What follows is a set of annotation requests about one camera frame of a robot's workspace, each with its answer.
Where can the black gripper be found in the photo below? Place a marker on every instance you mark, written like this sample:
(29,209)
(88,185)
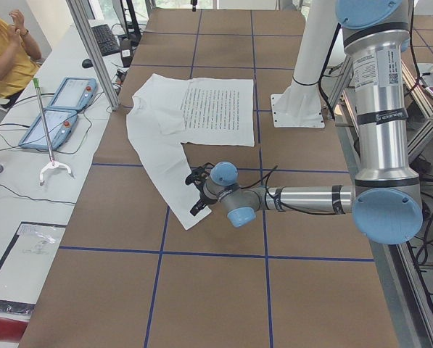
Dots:
(204,197)

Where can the white long-sleeve printed shirt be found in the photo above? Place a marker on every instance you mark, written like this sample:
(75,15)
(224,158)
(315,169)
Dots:
(168,113)

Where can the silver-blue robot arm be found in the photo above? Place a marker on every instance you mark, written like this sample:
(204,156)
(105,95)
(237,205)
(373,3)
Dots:
(384,199)

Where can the brown paper table cover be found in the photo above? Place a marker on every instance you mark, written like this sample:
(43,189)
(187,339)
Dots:
(127,274)

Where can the lower blue teach pendant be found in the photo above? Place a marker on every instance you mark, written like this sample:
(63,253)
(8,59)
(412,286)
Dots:
(59,122)

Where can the blue teach pendant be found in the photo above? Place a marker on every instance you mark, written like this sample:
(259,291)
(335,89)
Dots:
(74,94)
(59,122)

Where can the upper blue teach pendant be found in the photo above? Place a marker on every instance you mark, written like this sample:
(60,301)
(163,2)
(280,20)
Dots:
(74,94)

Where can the black computer mouse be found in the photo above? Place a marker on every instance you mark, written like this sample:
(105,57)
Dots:
(86,64)

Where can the black keyboard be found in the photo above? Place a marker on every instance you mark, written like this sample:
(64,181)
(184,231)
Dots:
(105,39)

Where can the clear plastic document sleeve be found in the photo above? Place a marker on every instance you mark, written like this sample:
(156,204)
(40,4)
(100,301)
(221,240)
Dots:
(27,260)

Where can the person in yellow shirt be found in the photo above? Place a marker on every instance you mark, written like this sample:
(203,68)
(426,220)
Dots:
(20,55)

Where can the white camera pole with base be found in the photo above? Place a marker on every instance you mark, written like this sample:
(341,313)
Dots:
(300,104)

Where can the aluminium frame post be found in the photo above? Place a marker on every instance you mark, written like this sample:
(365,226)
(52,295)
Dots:
(84,29)

